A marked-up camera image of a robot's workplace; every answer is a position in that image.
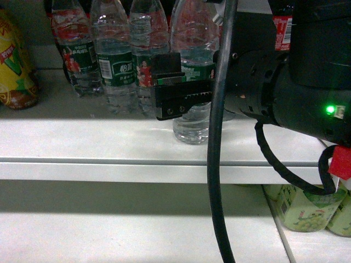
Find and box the water bottle far left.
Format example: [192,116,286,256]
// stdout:
[52,1,103,97]

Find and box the clear water bottle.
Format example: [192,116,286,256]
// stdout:
[170,1,219,145]

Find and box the thick black cable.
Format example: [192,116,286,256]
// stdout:
[207,0,239,263]

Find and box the green grape drink bottle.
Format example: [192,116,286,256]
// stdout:
[263,185,347,232]

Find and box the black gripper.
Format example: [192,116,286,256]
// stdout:
[150,11,288,122]

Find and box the white lower shelf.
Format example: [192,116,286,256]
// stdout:
[1,180,350,262]

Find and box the red plastic mount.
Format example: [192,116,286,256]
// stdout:
[328,146,351,181]

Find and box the water bottle athletes label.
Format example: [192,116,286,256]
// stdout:
[129,0,169,118]

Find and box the water bottle barcode label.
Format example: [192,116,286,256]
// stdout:
[90,1,138,115]

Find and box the yellow lemon tea bottle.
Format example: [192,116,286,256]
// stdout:
[1,9,39,110]

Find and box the thin braided black cable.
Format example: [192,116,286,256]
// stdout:
[254,120,339,196]

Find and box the cola bottle barcode side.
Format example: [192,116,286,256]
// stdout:
[269,1,294,51]

